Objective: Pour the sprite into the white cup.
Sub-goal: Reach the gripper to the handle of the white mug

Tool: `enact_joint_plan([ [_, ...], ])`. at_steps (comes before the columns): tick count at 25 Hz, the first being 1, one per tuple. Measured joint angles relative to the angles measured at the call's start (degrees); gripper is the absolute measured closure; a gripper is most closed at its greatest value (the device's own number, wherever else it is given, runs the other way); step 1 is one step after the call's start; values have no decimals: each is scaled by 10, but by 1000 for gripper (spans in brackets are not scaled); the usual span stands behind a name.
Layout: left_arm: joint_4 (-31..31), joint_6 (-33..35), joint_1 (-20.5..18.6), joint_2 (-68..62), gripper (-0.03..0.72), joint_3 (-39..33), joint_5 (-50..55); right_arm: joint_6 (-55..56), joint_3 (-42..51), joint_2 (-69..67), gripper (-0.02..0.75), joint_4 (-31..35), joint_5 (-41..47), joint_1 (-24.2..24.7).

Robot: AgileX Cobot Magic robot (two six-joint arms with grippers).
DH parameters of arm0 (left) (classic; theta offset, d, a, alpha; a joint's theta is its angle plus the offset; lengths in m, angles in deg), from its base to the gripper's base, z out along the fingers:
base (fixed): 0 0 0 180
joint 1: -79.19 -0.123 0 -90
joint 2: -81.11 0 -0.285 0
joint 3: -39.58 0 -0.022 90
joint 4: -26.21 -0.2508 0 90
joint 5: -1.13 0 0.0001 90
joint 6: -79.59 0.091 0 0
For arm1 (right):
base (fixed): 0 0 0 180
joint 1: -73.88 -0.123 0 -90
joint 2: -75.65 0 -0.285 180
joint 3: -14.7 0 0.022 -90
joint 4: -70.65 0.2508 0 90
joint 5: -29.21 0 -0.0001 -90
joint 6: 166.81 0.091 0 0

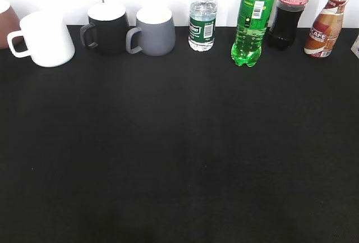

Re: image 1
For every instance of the white mug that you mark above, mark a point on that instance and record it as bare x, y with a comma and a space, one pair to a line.
47, 39

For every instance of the grey mug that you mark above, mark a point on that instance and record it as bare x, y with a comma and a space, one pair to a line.
154, 33

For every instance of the brown coffee drink bottle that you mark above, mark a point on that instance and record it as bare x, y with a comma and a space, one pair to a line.
325, 29

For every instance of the clear water bottle green label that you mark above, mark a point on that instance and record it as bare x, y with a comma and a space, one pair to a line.
203, 15

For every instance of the green soda bottle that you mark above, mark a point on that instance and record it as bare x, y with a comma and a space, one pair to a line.
253, 17

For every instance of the red-brown mug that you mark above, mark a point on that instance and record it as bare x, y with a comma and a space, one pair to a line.
9, 22

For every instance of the black mug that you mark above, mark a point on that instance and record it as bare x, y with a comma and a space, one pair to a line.
107, 28

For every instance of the dark cola bottle red label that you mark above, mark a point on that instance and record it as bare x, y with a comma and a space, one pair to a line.
282, 32

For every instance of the white box at right edge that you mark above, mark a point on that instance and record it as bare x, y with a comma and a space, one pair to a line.
355, 47

